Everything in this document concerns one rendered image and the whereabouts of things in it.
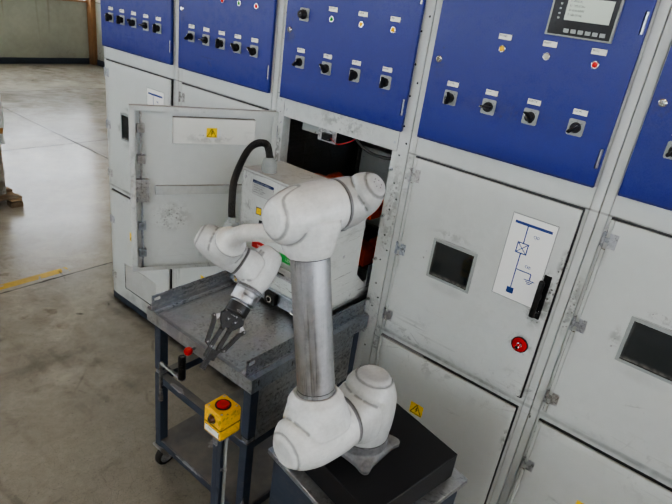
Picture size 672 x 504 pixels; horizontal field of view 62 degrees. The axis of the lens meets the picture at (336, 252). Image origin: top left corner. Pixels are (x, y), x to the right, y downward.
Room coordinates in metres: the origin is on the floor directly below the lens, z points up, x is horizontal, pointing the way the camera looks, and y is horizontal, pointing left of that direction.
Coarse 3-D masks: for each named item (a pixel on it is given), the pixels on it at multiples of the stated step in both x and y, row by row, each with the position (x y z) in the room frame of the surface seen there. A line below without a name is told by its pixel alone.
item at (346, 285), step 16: (272, 176) 2.13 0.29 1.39; (288, 176) 2.16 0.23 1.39; (304, 176) 2.19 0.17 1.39; (320, 176) 2.22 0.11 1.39; (352, 240) 2.02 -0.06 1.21; (336, 256) 1.95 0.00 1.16; (352, 256) 2.04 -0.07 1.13; (336, 272) 1.96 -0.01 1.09; (352, 272) 2.05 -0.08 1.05; (336, 288) 1.97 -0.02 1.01; (352, 288) 2.07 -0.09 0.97; (336, 304) 1.99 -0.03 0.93
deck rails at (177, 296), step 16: (224, 272) 2.17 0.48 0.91; (176, 288) 1.97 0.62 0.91; (192, 288) 2.03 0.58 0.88; (208, 288) 2.10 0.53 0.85; (224, 288) 2.13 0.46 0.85; (160, 304) 1.91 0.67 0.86; (176, 304) 1.94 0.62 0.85; (336, 320) 1.94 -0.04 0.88; (272, 352) 1.65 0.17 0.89; (288, 352) 1.72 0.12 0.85; (256, 368) 1.59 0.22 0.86
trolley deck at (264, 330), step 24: (168, 312) 1.88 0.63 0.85; (192, 312) 1.91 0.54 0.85; (216, 312) 1.93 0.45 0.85; (264, 312) 1.98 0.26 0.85; (288, 312) 2.01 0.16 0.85; (336, 312) 2.07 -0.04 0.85; (192, 336) 1.74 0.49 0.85; (264, 336) 1.81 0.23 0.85; (288, 336) 1.83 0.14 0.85; (336, 336) 1.90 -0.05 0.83; (216, 360) 1.64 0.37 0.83; (240, 360) 1.64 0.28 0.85; (288, 360) 1.67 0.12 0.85; (240, 384) 1.56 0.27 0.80; (264, 384) 1.58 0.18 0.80
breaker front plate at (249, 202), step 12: (252, 180) 2.15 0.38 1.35; (264, 180) 2.11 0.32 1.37; (276, 192) 2.07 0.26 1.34; (252, 204) 2.15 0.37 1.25; (264, 204) 2.11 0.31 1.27; (240, 216) 2.19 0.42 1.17; (252, 216) 2.15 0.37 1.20; (276, 276) 2.05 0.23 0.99; (276, 288) 2.04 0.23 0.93; (288, 288) 2.00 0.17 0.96
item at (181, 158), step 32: (160, 128) 2.26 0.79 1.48; (192, 128) 2.29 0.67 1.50; (224, 128) 2.35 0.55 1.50; (256, 128) 2.44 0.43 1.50; (160, 160) 2.26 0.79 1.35; (192, 160) 2.32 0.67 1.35; (224, 160) 2.38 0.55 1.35; (256, 160) 2.45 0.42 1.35; (160, 192) 2.24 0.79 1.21; (192, 192) 2.30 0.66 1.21; (224, 192) 2.37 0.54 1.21; (160, 224) 2.26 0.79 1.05; (192, 224) 2.32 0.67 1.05; (160, 256) 2.26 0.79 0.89; (192, 256) 2.32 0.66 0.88
